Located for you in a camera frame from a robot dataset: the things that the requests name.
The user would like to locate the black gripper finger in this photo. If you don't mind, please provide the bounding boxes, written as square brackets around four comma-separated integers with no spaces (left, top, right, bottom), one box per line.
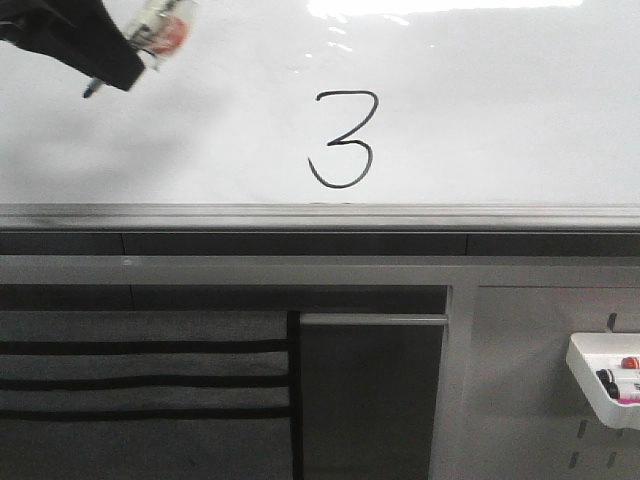
[1,0,145,91]

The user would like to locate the black-tipped white marker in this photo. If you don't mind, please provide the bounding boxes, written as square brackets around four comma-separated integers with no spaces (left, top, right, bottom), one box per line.
[82,1,195,99]

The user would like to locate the white whiteboard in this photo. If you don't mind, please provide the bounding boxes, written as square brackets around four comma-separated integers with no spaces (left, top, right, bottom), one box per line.
[1,1,639,222]

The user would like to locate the grey fabric pocket organizer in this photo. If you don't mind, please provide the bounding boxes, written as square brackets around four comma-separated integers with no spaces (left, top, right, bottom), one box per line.
[1,311,303,479]

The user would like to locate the dark grey cabinet panel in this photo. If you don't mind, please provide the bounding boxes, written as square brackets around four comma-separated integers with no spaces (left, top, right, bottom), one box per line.
[301,315,446,479]

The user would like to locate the grey pegboard panel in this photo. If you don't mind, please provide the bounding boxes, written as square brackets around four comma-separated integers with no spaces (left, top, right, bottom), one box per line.
[429,287,639,479]

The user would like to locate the white plastic marker tray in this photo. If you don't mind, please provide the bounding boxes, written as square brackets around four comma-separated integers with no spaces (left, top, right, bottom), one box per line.
[566,333,639,430]

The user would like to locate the black-capped marker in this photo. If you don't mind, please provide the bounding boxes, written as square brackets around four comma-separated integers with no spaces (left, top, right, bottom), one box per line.
[596,368,639,384]

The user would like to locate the red-capped marker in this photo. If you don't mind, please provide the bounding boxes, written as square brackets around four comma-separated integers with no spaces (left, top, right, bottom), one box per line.
[620,356,640,370]

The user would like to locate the pink-capped marker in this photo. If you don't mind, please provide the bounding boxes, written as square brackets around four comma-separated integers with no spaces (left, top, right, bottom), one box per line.
[605,382,640,405]

